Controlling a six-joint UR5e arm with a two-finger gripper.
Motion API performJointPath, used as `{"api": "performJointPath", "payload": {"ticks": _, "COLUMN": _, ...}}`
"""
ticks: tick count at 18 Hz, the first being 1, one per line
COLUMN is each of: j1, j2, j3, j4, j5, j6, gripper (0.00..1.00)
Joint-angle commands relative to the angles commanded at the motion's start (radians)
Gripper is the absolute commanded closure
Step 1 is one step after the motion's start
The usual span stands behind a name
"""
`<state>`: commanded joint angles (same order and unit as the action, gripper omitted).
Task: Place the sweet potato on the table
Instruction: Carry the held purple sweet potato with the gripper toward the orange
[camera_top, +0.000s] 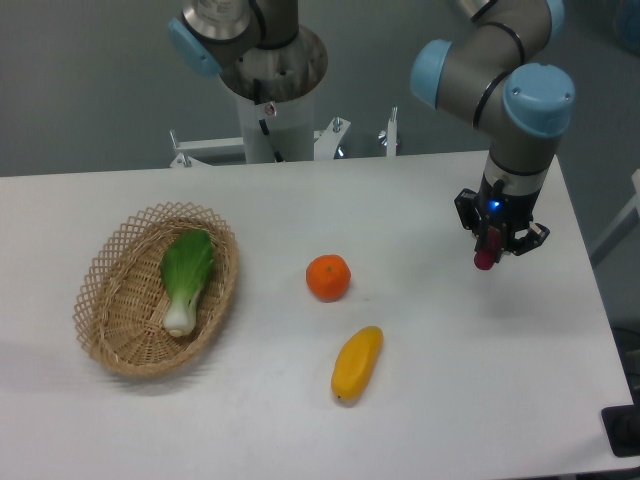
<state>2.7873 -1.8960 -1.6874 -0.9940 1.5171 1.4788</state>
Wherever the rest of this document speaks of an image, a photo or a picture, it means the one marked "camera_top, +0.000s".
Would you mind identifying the yellow mango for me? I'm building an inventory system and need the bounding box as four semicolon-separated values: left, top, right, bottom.
330;326;384;401

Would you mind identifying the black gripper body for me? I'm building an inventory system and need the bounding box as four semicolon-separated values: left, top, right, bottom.
474;170;542;246

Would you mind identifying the orange mandarin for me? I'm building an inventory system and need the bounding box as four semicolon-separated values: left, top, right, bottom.
305;254;351;302

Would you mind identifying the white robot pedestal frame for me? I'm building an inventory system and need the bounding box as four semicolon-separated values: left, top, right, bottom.
168;97;401;169

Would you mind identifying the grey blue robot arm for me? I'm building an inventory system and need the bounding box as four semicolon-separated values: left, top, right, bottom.
168;1;575;270

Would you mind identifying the black device at table edge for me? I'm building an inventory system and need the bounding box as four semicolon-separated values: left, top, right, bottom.
601;405;639;458

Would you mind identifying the green bok choy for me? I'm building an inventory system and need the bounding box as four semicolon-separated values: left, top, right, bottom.
160;229;213;337

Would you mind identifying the white furniture at right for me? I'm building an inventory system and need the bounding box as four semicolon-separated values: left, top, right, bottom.
589;170;639;268

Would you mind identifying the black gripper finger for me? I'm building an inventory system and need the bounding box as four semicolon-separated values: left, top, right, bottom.
505;222;550;256
454;188;480;235

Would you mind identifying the woven wicker basket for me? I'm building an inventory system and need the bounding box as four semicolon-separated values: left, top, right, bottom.
73;203;240;377

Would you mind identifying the red sweet potato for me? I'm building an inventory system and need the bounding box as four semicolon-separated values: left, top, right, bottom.
474;227;502;271

